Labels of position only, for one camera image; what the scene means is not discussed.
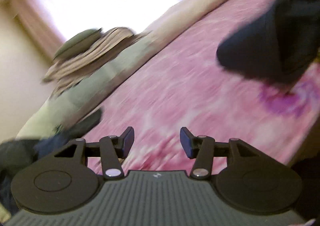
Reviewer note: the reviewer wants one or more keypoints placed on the green round cushion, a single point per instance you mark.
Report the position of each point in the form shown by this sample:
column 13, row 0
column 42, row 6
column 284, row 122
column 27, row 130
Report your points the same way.
column 78, row 44

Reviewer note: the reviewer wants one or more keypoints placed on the beige quilt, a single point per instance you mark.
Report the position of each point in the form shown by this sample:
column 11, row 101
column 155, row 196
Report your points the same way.
column 71, row 106

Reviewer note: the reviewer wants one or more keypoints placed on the striped beige pillow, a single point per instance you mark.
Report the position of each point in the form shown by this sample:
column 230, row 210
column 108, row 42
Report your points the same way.
column 69, row 71

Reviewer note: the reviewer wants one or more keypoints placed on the pile of dark clothes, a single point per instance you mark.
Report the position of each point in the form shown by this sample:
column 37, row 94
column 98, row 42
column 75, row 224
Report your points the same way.
column 17, row 154

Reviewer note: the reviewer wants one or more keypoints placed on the pink rose blanket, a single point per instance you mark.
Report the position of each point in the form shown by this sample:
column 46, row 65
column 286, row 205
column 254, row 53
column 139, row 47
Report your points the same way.
column 184, row 86

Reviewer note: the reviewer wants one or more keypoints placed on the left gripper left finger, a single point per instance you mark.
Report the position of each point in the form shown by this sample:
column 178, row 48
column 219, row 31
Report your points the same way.
column 125, row 142

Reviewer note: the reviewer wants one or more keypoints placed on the pink curtain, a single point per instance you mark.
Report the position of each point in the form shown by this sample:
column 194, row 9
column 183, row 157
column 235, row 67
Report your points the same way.
column 38, row 24

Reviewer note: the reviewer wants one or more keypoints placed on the dark navy garment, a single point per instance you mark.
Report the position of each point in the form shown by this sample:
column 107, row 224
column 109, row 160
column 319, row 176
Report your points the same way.
column 277, row 47

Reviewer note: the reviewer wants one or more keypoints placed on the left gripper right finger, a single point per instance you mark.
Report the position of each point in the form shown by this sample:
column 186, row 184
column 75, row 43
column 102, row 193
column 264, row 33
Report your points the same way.
column 189, row 143

